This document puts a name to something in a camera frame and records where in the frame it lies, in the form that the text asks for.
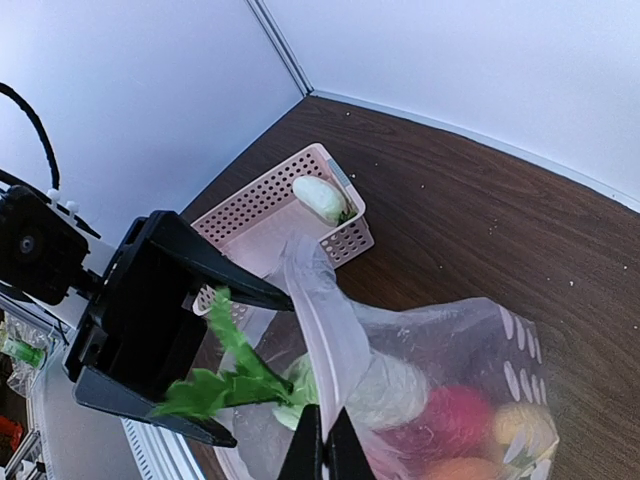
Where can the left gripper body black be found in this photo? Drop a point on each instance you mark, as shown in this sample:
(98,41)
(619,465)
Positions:
(137,330)

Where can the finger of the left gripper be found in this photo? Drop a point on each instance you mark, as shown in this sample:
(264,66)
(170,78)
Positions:
(97,391)
(194,253)

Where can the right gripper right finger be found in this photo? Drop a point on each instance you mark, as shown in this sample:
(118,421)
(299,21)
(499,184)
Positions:
(344,456)

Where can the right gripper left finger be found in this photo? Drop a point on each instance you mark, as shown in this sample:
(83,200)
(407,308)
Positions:
(304,458)

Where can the white toy vegetable front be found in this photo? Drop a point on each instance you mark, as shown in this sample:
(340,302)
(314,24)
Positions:
(391,394)

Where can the white toy vegetable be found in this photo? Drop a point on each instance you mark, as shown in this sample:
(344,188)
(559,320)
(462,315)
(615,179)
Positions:
(391,394)
(323,199)

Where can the red toy fruit front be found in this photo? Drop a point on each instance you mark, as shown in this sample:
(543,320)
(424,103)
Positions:
(456,420)

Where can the orange toy fruit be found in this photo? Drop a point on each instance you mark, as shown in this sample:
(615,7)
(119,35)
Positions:
(461,468)

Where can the clear zip top bag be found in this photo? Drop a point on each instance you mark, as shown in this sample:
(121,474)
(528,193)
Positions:
(473,342)

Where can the yellow toy fruit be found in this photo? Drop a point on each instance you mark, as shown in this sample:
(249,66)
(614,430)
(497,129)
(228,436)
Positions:
(525,431)

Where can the front aluminium rail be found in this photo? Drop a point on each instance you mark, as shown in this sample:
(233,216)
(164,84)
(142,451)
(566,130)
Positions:
(160,454)

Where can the left aluminium frame post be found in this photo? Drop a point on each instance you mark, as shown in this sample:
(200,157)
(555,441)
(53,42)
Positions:
(277,39)

